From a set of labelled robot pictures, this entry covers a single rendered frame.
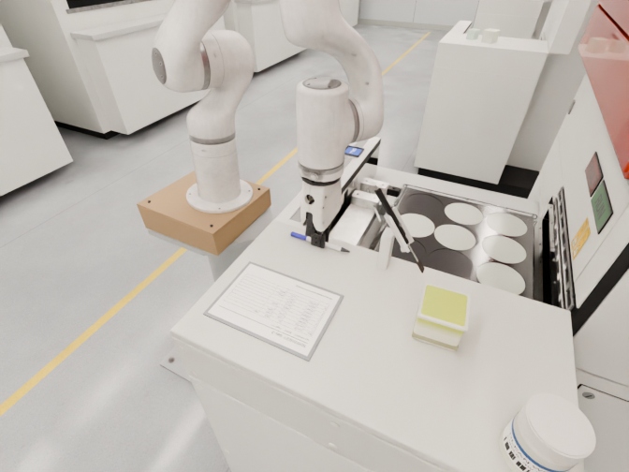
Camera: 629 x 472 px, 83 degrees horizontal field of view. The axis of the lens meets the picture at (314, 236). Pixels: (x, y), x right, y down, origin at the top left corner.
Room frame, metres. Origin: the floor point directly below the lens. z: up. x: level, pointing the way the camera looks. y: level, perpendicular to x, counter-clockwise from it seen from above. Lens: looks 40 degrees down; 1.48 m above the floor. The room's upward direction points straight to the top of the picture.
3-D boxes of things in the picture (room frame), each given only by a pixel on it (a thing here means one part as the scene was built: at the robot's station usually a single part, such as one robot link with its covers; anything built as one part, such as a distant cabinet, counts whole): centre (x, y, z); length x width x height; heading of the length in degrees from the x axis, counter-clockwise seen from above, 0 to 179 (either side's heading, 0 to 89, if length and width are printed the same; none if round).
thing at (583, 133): (0.76, -0.65, 1.02); 0.82 x 0.03 x 0.40; 154
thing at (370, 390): (0.38, -0.11, 0.89); 0.62 x 0.35 x 0.14; 64
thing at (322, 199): (0.58, -0.01, 1.09); 0.10 x 0.07 x 0.11; 154
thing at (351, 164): (0.90, -0.06, 0.89); 0.55 x 0.09 x 0.14; 154
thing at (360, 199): (0.85, -0.15, 0.89); 0.08 x 0.03 x 0.03; 64
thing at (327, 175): (0.58, -0.01, 1.16); 0.09 x 0.08 x 0.03; 154
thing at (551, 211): (0.61, -0.56, 0.89); 0.44 x 0.02 x 0.10; 154
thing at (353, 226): (0.78, -0.11, 0.87); 0.36 x 0.08 x 0.03; 154
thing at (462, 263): (0.68, -0.36, 0.90); 0.34 x 0.34 x 0.01; 64
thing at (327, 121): (0.58, -0.02, 1.24); 0.09 x 0.08 x 0.13; 117
